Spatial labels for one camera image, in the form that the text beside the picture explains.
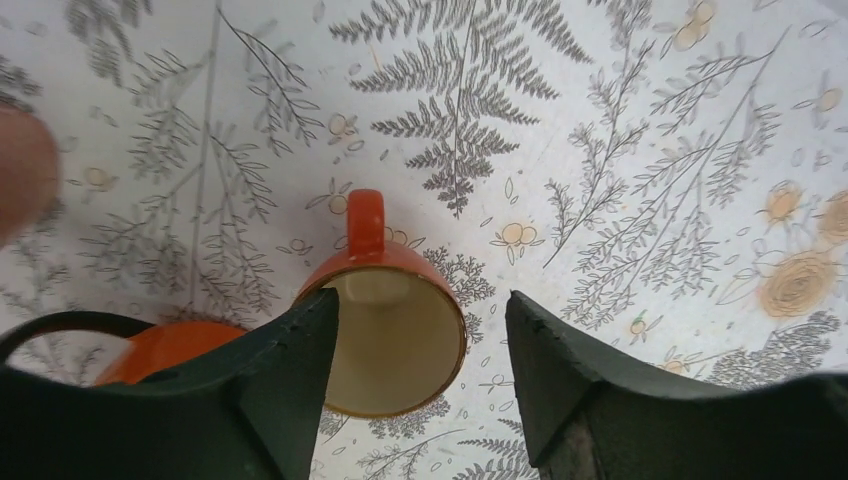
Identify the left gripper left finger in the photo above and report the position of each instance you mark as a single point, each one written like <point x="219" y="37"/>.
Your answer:
<point x="248" y="409"/>

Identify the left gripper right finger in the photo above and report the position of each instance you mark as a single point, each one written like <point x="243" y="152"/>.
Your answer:
<point x="590" y="411"/>

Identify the orange mug black rim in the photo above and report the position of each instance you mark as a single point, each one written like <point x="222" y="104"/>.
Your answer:
<point x="153" y="347"/>

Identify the small red-orange mug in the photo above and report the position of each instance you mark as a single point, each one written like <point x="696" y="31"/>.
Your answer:
<point x="401" y="336"/>

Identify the salmon pink floral mug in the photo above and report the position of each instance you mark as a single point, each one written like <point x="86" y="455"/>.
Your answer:
<point x="30" y="171"/>

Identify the floral table mat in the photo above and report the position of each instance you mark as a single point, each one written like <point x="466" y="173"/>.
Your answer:
<point x="668" y="176"/>

